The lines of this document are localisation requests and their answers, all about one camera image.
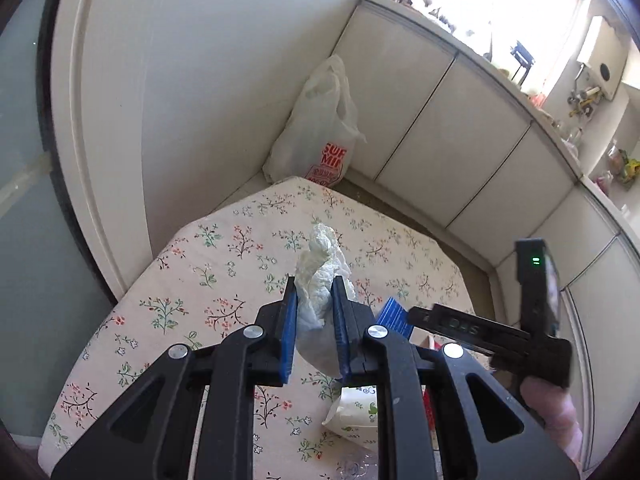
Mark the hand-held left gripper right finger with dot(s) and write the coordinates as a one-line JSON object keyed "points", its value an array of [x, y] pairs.
{"points": [[341, 340]]}

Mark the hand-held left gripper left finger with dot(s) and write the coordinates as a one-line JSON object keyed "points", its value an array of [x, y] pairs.
{"points": [[289, 340]]}

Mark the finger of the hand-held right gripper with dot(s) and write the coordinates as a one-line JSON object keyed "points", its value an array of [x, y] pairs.
{"points": [[395, 316]]}

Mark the white tissue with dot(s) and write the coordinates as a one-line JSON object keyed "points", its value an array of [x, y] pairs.
{"points": [[315, 280]]}

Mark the white paper cup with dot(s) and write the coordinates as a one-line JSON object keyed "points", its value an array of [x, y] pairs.
{"points": [[350, 410]]}

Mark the person's right hand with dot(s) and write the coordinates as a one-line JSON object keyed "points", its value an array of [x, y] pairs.
{"points": [[547, 407]]}

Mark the white curved cabinet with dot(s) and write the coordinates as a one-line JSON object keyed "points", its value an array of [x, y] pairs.
{"points": [[605, 310]]}

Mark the floral tablecloth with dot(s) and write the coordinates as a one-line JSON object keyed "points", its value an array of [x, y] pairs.
{"points": [[200, 285]]}

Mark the clear plastic bottle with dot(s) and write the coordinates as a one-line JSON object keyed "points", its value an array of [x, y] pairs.
{"points": [[360, 467]]}

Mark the white plastic shopping bag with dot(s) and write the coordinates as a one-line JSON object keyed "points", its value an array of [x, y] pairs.
{"points": [[310, 135]]}

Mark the white cabinet under window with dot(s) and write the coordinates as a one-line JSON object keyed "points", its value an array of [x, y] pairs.
{"points": [[425, 110]]}

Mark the water heater pipes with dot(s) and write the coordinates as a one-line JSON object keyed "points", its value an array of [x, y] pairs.
{"points": [[582, 102]]}

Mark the blue chair outside window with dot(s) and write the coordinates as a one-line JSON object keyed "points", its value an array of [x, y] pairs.
{"points": [[522, 60]]}

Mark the white water heater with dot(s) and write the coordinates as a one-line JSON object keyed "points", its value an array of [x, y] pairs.
{"points": [[602, 60]]}

